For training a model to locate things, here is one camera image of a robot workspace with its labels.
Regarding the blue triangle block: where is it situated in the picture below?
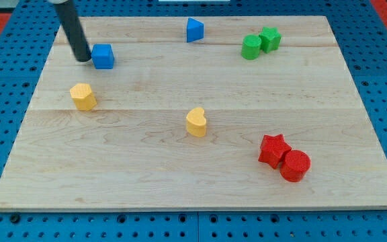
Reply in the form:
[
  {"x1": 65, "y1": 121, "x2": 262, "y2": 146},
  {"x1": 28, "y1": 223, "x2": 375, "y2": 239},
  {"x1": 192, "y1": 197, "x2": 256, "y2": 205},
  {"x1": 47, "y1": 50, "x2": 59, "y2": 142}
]
[{"x1": 186, "y1": 17, "x2": 204, "y2": 42}]

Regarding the yellow heart block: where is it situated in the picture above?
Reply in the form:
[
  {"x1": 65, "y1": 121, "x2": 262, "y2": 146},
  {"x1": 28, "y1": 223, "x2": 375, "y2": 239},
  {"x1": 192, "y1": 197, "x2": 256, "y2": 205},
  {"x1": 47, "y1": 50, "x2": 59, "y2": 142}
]
[{"x1": 185, "y1": 107, "x2": 207, "y2": 137}]

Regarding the light wooden board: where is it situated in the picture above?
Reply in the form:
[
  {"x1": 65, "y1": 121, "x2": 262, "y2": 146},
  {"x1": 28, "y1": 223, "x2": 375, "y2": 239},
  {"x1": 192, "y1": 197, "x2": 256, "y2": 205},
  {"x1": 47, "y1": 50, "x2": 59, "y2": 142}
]
[{"x1": 0, "y1": 15, "x2": 387, "y2": 212}]

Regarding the red star block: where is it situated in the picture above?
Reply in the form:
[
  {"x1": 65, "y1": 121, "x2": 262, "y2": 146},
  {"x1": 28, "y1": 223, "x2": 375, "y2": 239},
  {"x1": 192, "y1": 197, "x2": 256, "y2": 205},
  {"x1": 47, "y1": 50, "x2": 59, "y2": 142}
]
[{"x1": 258, "y1": 134, "x2": 292, "y2": 169}]

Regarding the green cylinder block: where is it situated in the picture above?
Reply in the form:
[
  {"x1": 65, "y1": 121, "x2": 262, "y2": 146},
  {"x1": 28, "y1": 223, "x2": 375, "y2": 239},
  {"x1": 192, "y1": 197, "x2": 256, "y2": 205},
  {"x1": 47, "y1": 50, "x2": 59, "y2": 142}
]
[{"x1": 241, "y1": 34, "x2": 261, "y2": 60}]

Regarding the red cylinder block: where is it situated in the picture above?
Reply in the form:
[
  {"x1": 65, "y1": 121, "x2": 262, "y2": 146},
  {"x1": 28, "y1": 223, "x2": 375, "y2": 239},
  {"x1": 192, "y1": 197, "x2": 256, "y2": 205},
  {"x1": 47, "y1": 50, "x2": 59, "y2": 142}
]
[{"x1": 279, "y1": 150, "x2": 311, "y2": 182}]

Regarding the blue cube block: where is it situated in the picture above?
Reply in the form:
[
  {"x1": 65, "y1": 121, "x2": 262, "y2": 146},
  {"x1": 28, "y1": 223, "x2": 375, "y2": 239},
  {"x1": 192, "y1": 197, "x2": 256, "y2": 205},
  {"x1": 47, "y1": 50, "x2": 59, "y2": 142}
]
[{"x1": 91, "y1": 44, "x2": 114, "y2": 69}]

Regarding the yellow hexagon block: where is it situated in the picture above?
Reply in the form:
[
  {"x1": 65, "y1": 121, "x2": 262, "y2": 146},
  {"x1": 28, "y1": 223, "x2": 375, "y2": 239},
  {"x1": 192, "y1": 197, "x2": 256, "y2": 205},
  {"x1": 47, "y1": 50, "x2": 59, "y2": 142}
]
[{"x1": 70, "y1": 83, "x2": 97, "y2": 111}]

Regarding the green star block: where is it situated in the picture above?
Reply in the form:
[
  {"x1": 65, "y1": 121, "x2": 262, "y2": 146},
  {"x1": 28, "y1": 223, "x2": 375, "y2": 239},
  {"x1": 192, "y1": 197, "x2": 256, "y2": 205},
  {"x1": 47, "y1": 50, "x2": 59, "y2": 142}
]
[{"x1": 259, "y1": 27, "x2": 282, "y2": 53}]

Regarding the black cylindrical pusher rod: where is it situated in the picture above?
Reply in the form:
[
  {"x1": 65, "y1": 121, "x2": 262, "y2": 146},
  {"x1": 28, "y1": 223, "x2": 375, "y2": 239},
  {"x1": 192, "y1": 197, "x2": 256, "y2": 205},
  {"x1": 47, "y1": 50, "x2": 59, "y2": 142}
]
[{"x1": 49, "y1": 0, "x2": 91, "y2": 62}]

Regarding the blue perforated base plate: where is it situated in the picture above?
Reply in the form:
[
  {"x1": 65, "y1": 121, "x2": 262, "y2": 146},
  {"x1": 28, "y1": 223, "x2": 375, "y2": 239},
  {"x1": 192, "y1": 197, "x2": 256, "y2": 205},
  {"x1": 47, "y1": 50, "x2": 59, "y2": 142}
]
[{"x1": 0, "y1": 0, "x2": 387, "y2": 241}]

